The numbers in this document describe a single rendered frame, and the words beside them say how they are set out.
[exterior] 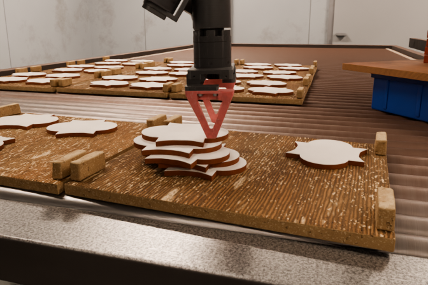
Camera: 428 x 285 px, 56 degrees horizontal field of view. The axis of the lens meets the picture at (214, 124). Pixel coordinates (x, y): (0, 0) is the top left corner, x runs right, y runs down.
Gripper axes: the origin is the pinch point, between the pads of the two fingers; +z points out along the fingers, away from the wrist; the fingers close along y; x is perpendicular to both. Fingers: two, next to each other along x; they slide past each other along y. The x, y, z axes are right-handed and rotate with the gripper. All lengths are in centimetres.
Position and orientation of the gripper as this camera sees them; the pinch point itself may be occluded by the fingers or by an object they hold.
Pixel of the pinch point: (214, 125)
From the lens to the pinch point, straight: 63.4
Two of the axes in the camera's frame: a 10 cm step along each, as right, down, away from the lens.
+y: -0.8, 2.4, -9.7
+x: 10.0, 0.0, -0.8
